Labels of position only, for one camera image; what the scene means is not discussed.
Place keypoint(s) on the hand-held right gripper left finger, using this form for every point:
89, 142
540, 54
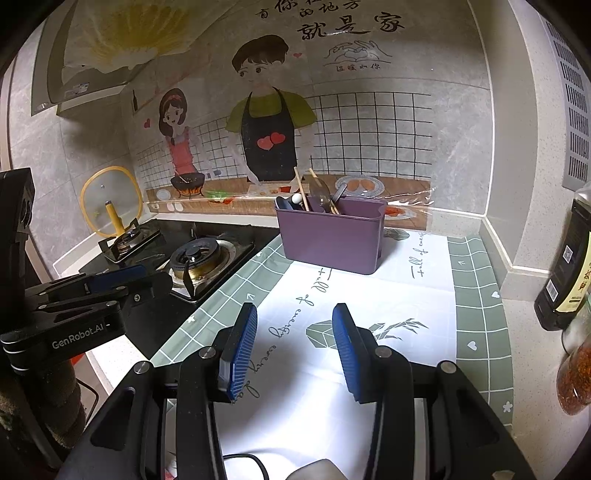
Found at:
240, 350

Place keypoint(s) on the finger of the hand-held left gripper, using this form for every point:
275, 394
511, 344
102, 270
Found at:
115, 277
147, 286

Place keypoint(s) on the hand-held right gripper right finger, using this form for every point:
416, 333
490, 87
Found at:
346, 355

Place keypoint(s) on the purple plastic utensil holder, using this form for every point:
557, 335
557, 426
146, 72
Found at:
328, 240

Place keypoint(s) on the blue spoon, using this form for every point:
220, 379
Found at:
282, 203

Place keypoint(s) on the black spatula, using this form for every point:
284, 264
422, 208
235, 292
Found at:
318, 196

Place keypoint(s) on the white ball-end utensil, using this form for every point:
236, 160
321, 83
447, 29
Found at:
296, 199

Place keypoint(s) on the large metal spoon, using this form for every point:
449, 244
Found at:
340, 191

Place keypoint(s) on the wooden chopstick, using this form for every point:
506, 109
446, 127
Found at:
300, 184
321, 185

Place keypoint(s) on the small gas burner with grate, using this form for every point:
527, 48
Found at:
129, 240

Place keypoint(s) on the large gas burner with grate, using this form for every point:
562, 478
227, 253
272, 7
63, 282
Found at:
203, 258

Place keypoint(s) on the yellow-rimmed glass pot lid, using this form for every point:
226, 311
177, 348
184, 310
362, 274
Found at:
99, 194

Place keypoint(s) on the green checked printed mat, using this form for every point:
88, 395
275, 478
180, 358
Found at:
415, 300

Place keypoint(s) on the black gas stove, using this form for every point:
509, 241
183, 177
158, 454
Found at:
258, 235

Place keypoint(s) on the range hood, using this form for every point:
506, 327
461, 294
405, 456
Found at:
69, 90

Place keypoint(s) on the yellow-lidded chili jar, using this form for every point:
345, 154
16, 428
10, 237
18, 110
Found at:
575, 378

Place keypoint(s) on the dark soy sauce bottle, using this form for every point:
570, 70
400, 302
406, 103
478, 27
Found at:
565, 277

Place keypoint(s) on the white vent grille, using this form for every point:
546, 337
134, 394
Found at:
572, 115

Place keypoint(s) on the cartoon wall poster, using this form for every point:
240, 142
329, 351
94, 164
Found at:
369, 129

